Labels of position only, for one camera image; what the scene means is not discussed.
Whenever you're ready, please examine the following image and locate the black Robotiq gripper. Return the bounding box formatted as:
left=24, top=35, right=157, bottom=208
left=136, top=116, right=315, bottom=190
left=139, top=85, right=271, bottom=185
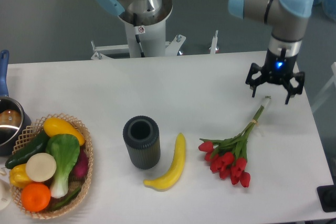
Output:
left=245, top=49, right=305, bottom=104

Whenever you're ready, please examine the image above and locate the red tulip bouquet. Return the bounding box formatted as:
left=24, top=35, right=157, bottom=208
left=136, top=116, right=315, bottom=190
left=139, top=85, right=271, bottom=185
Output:
left=198, top=96, right=271, bottom=188

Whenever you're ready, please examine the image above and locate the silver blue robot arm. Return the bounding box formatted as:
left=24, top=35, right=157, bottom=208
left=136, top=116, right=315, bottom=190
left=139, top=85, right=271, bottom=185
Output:
left=96, top=0, right=313, bottom=98

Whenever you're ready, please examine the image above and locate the black device at edge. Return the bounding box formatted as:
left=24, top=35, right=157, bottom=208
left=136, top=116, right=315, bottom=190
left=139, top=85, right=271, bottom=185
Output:
left=317, top=185, right=335, bottom=212

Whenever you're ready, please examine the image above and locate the dark grey ribbed vase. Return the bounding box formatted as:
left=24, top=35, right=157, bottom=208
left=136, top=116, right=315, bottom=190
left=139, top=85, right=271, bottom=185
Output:
left=123, top=115, right=161, bottom=169

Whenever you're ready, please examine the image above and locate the yellow banana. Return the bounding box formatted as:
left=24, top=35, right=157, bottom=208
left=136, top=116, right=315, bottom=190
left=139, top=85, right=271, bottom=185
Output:
left=143, top=133, right=186, bottom=191

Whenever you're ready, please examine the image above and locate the purple sweet potato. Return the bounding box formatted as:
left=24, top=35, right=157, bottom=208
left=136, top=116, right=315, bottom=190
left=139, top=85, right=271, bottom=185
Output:
left=72, top=148, right=89, bottom=179

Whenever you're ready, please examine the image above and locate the green bok choy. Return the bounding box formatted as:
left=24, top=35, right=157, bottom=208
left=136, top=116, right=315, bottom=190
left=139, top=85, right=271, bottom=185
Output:
left=46, top=134, right=80, bottom=198

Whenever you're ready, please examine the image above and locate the yellow squash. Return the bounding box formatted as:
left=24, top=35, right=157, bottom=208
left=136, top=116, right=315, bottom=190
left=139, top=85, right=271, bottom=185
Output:
left=43, top=117, right=85, bottom=146

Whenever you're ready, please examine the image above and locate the woven wicker basket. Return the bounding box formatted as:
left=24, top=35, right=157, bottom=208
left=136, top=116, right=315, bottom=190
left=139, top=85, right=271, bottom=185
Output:
left=10, top=113, right=93, bottom=220

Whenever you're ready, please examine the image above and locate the green cucumber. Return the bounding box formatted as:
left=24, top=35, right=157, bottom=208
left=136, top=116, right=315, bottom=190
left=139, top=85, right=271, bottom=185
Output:
left=5, top=130, right=50, bottom=169

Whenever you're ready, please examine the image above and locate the green chili pepper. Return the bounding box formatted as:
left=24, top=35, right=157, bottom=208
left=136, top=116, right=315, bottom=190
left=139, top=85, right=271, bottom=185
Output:
left=49, top=187, right=81, bottom=211

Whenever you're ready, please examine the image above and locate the white round radish slice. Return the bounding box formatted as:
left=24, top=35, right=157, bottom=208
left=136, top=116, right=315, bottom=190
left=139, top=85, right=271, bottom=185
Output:
left=26, top=153, right=57, bottom=182

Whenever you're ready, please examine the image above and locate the orange mandarin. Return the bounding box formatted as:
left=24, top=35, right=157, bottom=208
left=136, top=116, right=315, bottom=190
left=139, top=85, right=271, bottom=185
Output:
left=20, top=183, right=51, bottom=212

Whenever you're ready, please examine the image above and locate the yellow bell pepper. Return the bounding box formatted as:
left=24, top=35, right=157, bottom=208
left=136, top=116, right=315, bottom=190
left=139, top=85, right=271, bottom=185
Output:
left=9, top=164, right=33, bottom=189

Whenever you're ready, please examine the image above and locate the white ceramic object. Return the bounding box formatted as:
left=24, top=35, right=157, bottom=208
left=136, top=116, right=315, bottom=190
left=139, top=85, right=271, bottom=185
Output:
left=0, top=168, right=12, bottom=210

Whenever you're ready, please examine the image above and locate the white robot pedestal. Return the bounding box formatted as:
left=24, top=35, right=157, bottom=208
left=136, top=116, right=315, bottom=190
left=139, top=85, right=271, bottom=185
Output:
left=119, top=0, right=173, bottom=58

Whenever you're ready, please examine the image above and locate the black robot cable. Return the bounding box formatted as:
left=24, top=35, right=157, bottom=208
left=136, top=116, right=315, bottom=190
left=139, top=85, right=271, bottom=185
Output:
left=132, top=13, right=145, bottom=58

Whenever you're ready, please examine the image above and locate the white metal base frame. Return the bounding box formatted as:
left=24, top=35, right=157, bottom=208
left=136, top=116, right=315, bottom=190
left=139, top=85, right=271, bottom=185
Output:
left=90, top=30, right=219, bottom=60

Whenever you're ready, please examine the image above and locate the blue handled saucepan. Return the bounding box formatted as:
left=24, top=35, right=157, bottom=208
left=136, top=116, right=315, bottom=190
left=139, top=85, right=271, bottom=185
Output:
left=1, top=50, right=31, bottom=156

